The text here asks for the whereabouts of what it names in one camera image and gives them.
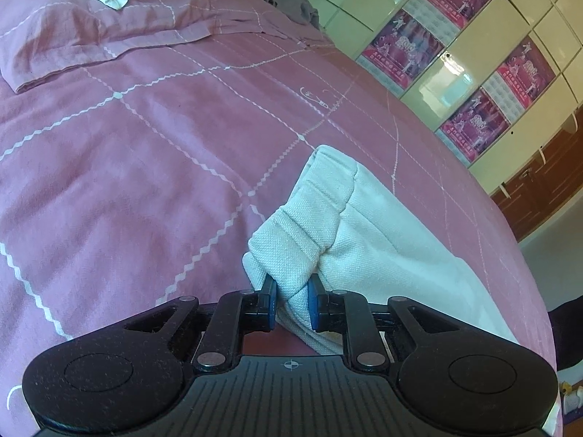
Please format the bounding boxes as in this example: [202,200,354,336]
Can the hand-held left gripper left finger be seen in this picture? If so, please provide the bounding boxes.
[122,277,278,374]

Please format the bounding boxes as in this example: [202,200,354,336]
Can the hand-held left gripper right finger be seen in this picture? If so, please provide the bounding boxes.
[307,275,461,371]

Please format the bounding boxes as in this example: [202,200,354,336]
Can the white pants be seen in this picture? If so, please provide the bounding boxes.
[241,145,522,358]

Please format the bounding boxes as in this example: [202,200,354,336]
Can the pink checked bedsheet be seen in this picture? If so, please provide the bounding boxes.
[0,0,555,437]

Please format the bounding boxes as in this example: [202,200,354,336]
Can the dark cloth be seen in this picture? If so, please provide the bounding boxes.
[545,296,583,370]

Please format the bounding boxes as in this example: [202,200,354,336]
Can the brown wooden cabinet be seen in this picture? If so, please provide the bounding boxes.
[489,109,583,243]

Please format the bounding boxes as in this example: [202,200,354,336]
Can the cream glossy wardrobe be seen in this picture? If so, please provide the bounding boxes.
[301,0,583,197]

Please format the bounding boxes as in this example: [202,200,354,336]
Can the lavender grey cloth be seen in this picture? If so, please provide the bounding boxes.
[262,0,323,29]

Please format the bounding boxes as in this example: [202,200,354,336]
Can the pink pillow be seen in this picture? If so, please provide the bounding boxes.
[0,0,215,95]

